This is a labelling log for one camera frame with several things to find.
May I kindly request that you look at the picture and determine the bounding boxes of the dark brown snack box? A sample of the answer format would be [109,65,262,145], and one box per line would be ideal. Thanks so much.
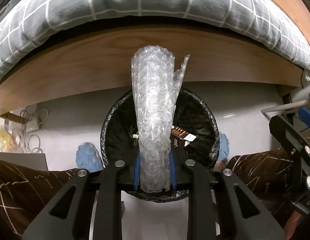
[171,126,196,148]

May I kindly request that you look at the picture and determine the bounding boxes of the bubble wrap roll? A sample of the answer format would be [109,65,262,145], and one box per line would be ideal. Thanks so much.
[131,46,190,193]

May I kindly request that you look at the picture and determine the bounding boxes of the black lined trash bin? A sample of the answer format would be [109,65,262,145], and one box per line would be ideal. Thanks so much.
[100,87,221,203]

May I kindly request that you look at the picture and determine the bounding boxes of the person's right hand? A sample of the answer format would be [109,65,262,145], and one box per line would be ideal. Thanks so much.
[284,211,304,240]

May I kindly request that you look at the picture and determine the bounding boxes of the blue slipper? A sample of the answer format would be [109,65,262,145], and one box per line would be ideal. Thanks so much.
[75,142,104,173]
[218,132,230,164]

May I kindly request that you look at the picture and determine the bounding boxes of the yellow plastic bag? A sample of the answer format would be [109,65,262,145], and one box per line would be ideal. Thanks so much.
[0,126,13,152]

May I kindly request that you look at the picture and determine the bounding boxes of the grey checked bed sheet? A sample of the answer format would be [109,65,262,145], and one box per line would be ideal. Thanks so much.
[0,0,310,84]

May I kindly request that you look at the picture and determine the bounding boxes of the wooden bed frame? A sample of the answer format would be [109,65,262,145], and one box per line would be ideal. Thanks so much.
[0,0,310,119]

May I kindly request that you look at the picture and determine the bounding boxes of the white power strip cables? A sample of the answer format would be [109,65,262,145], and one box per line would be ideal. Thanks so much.
[10,107,49,155]

